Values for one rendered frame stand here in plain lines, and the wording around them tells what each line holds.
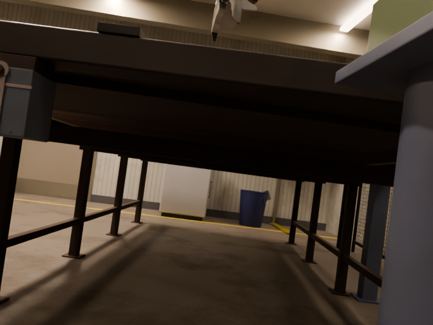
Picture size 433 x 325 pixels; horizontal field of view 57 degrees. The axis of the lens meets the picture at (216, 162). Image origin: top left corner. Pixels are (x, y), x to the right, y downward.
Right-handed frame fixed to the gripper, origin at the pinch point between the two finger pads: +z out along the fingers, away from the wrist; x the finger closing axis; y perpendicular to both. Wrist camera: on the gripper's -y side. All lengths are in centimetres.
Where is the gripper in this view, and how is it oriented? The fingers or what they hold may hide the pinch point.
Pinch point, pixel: (221, 33)
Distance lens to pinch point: 98.3
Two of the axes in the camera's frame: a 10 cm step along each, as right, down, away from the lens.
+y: 9.2, 1.3, 3.6
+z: -1.3, 9.9, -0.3
